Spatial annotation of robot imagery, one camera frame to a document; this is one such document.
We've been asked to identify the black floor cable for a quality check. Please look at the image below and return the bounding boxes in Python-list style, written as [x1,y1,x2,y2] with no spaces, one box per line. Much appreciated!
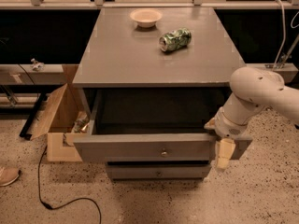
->
[37,146,103,224]

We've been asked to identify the items inside cardboard box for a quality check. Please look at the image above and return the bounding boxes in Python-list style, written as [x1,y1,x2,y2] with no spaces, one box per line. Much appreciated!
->
[72,118,89,133]

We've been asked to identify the white bowl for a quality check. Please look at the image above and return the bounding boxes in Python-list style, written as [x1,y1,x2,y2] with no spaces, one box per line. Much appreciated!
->
[130,8,163,28]

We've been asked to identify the pink shoe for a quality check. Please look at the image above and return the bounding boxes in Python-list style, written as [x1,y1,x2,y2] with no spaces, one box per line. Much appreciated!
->
[0,166,20,187]

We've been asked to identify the grey drawer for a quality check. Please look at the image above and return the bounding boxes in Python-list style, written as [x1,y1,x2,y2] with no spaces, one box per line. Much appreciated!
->
[106,164,211,180]
[73,89,253,164]

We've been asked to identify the grey bottom drawer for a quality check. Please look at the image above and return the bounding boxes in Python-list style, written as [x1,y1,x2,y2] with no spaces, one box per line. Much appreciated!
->
[106,164,211,180]

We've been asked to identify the grey window ledge rail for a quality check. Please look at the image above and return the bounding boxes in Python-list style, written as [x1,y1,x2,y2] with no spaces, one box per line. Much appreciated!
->
[0,64,67,85]

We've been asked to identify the small crumpled clear object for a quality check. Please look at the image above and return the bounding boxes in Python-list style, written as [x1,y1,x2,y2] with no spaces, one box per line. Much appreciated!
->
[31,58,45,72]

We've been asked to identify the grey drawer cabinet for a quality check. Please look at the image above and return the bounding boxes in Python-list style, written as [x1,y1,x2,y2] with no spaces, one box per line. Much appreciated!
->
[73,7,244,167]

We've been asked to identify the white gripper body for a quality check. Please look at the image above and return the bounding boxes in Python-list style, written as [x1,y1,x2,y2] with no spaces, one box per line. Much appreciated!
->
[214,107,249,139]

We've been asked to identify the green crushed soda can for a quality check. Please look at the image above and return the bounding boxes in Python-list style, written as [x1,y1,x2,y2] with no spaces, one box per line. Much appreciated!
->
[159,28,192,52]

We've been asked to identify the grey top drawer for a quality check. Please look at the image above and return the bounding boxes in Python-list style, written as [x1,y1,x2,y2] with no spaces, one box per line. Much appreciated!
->
[73,89,253,164]

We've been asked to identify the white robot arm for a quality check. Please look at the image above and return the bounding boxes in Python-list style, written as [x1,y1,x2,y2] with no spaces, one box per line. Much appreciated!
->
[204,67,299,171]

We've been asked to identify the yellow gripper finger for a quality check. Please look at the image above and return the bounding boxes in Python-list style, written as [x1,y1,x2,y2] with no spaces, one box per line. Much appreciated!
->
[204,118,215,130]
[215,138,235,170]

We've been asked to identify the open cardboard box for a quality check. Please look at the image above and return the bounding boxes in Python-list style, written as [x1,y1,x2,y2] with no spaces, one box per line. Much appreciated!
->
[31,65,89,162]

